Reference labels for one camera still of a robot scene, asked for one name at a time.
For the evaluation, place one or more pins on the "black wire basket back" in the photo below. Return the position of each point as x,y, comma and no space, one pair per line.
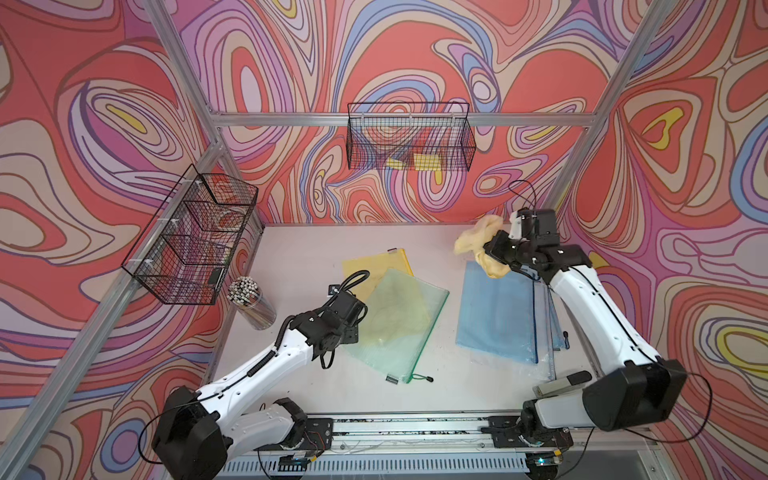
377,131

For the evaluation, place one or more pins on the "yellow wiping cloth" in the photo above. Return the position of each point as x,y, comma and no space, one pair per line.
473,241

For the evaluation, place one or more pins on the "yellow sponge in basket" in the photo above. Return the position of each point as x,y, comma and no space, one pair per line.
416,162

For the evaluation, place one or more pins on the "green zip document bag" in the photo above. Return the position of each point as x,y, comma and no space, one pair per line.
403,311

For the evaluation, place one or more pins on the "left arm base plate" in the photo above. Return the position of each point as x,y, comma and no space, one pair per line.
318,433

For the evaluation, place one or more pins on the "clear pencil holder cup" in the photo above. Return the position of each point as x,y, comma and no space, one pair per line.
245,293

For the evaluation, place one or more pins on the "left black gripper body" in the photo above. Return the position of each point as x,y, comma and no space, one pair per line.
349,336

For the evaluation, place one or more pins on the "black wire basket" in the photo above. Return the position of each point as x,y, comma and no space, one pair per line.
377,131
184,253

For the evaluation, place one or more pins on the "grey stapler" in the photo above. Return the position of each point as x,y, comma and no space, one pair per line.
562,385

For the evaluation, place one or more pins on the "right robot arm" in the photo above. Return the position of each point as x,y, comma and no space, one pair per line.
637,386

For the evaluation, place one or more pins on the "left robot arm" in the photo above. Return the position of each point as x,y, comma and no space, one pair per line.
199,431

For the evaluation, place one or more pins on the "light blue mesh document bag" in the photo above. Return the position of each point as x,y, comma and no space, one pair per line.
559,338

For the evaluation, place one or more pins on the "black wire basket left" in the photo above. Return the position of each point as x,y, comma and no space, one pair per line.
184,253

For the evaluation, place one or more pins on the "yellow document bag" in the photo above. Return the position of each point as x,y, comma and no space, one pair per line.
377,265

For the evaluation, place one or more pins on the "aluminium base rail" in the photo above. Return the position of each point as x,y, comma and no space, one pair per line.
449,444

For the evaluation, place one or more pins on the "white blue-zip document bag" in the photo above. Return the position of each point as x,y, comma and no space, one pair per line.
543,316

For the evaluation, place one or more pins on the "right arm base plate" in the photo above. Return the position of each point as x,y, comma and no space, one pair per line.
504,432

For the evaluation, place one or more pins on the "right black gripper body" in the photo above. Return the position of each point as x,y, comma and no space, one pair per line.
510,251

